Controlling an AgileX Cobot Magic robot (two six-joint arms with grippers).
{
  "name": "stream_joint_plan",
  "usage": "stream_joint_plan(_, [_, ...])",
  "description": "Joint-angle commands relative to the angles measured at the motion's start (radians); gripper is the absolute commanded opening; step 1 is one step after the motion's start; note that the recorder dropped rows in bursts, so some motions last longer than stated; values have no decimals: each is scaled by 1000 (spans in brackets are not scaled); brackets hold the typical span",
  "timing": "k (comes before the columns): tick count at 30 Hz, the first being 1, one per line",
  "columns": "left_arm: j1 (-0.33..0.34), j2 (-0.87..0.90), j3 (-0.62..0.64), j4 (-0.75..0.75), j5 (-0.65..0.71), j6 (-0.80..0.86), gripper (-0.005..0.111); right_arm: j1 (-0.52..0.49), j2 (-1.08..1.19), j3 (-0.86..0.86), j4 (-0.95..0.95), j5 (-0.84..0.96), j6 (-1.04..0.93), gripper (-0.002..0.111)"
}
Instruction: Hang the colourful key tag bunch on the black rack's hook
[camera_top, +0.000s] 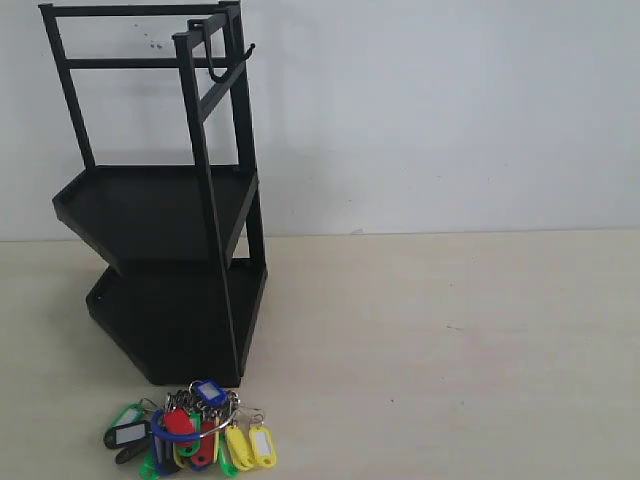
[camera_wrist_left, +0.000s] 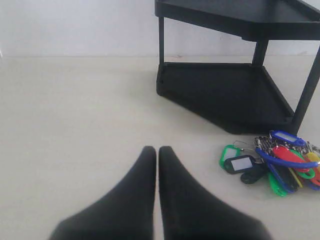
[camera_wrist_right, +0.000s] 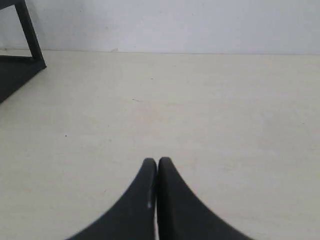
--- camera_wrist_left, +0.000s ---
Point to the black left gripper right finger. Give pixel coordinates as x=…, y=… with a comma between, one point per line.
x=190, y=212

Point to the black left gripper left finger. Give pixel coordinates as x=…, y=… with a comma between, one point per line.
x=126, y=212

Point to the colourful key tag bunch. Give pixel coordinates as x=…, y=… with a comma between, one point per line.
x=287, y=161

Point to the black two-tier metal rack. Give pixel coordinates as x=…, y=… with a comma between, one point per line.
x=241, y=98

